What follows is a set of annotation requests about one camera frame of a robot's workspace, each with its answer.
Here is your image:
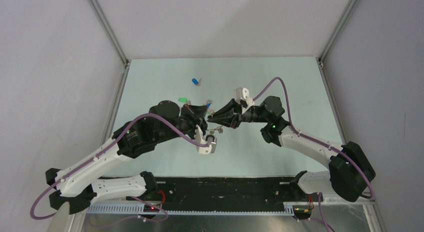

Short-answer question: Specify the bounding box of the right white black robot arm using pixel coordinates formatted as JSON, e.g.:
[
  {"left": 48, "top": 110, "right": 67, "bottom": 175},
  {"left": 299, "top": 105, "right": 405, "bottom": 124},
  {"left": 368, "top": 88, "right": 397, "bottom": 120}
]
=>
[{"left": 207, "top": 96, "right": 376, "bottom": 202}]

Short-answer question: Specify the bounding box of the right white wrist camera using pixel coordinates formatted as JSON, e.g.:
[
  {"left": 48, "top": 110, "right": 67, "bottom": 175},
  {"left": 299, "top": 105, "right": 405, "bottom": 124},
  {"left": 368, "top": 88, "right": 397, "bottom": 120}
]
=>
[{"left": 234, "top": 87, "right": 255, "bottom": 109}]

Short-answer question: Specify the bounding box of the right aluminium frame post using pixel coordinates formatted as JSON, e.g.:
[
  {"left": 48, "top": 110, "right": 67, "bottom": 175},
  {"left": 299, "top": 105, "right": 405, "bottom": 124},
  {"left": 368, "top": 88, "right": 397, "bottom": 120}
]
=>
[{"left": 317, "top": 0, "right": 360, "bottom": 64}]

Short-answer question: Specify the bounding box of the electronics board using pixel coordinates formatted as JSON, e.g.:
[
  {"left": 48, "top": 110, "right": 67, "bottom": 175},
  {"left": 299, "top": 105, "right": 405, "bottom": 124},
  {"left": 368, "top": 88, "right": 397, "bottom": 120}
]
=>
[
  {"left": 293, "top": 207, "right": 313, "bottom": 220},
  {"left": 143, "top": 204, "right": 161, "bottom": 213}
]

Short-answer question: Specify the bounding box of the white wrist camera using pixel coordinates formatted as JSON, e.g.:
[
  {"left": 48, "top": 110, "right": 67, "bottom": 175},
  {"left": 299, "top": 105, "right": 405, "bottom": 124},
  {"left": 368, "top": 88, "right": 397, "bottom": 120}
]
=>
[
  {"left": 234, "top": 87, "right": 255, "bottom": 109},
  {"left": 194, "top": 125, "right": 217, "bottom": 155}
]

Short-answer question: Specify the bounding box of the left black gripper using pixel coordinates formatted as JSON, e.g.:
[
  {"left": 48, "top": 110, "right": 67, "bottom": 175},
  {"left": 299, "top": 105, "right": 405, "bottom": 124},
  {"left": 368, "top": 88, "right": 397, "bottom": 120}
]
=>
[{"left": 154, "top": 104, "right": 208, "bottom": 144}]

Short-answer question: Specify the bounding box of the metal wire keyring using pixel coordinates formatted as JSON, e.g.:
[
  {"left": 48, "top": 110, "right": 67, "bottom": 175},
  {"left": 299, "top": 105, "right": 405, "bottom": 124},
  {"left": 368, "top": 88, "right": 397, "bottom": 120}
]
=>
[{"left": 209, "top": 125, "right": 224, "bottom": 135}]

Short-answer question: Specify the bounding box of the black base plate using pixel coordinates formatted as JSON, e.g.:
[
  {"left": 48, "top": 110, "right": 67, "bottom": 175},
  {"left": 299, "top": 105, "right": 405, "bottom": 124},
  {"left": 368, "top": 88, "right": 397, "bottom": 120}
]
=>
[{"left": 140, "top": 177, "right": 318, "bottom": 211}]

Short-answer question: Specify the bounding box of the blue capped key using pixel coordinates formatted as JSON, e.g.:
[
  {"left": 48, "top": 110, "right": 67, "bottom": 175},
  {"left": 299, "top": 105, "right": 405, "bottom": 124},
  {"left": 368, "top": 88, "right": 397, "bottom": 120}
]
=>
[{"left": 191, "top": 78, "right": 202, "bottom": 86}]

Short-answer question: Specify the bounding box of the left aluminium frame post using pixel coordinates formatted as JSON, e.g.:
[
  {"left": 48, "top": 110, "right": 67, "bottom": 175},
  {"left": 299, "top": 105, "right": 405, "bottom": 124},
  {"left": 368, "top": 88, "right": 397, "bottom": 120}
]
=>
[{"left": 87, "top": 0, "right": 129, "bottom": 68}]

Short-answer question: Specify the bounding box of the right electronics board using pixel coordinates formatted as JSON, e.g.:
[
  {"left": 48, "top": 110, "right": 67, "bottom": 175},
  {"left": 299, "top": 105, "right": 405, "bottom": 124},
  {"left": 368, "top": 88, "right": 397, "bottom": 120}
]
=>
[{"left": 293, "top": 207, "right": 313, "bottom": 220}]

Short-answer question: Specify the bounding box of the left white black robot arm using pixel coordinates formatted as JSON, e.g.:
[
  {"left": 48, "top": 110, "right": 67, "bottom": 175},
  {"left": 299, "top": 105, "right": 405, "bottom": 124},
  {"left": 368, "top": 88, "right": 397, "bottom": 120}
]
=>
[{"left": 45, "top": 100, "right": 208, "bottom": 214}]

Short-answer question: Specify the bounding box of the green tagged key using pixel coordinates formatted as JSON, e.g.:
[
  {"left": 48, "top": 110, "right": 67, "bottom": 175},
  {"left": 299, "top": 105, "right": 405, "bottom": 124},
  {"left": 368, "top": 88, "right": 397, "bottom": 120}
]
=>
[{"left": 178, "top": 97, "right": 189, "bottom": 103}]

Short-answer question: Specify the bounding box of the left electronics board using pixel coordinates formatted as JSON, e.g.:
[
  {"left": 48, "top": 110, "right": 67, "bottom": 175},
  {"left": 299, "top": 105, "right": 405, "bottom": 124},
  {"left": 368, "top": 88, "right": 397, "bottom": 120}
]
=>
[{"left": 143, "top": 204, "right": 161, "bottom": 213}]

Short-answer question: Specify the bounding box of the aluminium frame post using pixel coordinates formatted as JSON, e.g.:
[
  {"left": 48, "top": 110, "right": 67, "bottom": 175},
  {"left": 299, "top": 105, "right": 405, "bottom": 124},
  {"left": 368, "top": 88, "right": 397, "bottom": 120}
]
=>
[
  {"left": 87, "top": 0, "right": 129, "bottom": 68},
  {"left": 317, "top": 0, "right": 360, "bottom": 64}
]

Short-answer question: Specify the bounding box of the grey slotted cable duct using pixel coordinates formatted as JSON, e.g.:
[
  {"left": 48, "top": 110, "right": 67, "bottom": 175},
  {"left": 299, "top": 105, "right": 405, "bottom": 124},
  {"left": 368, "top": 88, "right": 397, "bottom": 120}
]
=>
[{"left": 86, "top": 203, "right": 294, "bottom": 216}]

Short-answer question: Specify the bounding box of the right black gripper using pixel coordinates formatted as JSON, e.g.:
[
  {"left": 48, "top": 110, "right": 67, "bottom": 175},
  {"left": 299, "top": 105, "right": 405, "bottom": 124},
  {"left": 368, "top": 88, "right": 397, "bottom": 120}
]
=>
[{"left": 208, "top": 98, "right": 270, "bottom": 129}]

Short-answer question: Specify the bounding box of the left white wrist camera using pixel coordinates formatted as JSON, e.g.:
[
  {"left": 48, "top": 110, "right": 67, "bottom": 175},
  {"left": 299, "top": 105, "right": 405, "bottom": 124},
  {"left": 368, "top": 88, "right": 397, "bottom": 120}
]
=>
[{"left": 194, "top": 125, "right": 217, "bottom": 155}]

